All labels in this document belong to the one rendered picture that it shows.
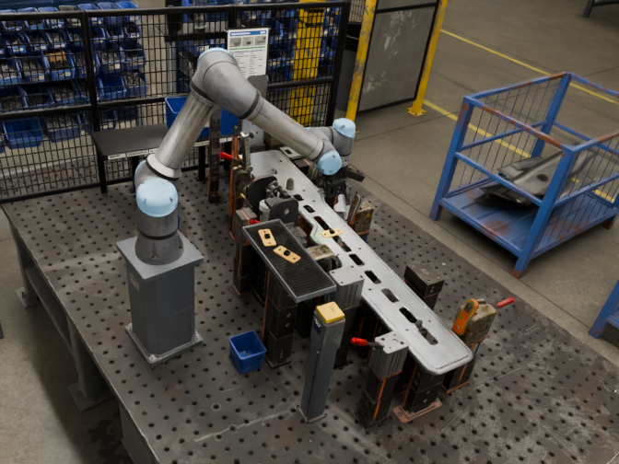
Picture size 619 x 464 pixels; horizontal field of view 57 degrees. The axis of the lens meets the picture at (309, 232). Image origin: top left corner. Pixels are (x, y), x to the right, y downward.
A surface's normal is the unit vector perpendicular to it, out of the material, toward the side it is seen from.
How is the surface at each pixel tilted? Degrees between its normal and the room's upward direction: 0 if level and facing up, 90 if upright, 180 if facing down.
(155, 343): 88
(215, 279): 0
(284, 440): 0
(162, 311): 90
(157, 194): 7
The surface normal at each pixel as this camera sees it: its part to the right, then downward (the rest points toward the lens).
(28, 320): 0.11, -0.80
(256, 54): 0.50, 0.56
